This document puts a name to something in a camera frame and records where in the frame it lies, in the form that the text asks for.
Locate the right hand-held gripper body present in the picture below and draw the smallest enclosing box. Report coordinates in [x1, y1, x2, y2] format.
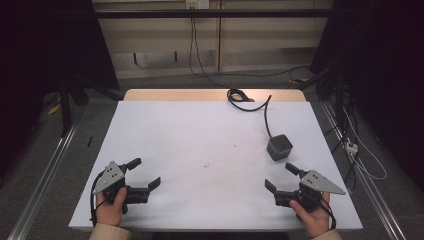
[274, 169, 347, 221]

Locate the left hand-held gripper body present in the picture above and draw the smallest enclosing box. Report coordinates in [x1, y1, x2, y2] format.
[92, 160, 151, 214]

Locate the person's left hand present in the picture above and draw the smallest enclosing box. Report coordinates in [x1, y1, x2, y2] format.
[95, 187, 128, 228]

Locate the person's right hand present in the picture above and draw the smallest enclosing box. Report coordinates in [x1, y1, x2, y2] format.
[288, 192, 332, 238]

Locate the black cube power adapter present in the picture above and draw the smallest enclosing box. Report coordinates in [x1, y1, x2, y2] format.
[266, 134, 294, 162]

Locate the white power plug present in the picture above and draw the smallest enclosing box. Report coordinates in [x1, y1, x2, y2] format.
[345, 139, 359, 156]

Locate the white table sheet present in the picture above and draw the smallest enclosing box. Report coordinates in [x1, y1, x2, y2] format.
[68, 100, 364, 232]

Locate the black metal stand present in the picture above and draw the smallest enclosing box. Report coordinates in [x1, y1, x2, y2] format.
[58, 74, 124, 138]

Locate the black curtain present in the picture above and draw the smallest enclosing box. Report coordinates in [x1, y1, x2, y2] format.
[309, 0, 424, 191]
[0, 0, 120, 178]

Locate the black horizontal bar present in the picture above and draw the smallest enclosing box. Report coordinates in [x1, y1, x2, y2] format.
[94, 8, 334, 19]

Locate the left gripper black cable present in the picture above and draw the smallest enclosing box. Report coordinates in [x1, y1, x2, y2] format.
[89, 169, 108, 228]

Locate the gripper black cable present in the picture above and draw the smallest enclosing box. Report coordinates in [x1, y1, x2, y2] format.
[316, 195, 337, 231]
[89, 169, 108, 228]

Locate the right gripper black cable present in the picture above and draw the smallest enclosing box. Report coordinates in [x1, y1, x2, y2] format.
[316, 195, 337, 231]

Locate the metal floor rail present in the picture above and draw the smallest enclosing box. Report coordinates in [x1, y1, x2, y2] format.
[6, 121, 81, 240]
[320, 101, 408, 240]

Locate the white floor cable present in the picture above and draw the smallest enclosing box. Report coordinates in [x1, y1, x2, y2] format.
[342, 107, 388, 182]

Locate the black adapter cable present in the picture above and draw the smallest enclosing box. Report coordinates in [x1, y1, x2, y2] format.
[226, 88, 275, 140]

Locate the black wall cable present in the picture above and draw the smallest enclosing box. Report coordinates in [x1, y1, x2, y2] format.
[188, 7, 311, 88]

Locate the white wall outlet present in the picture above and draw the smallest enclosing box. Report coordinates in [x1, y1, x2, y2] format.
[185, 0, 211, 10]

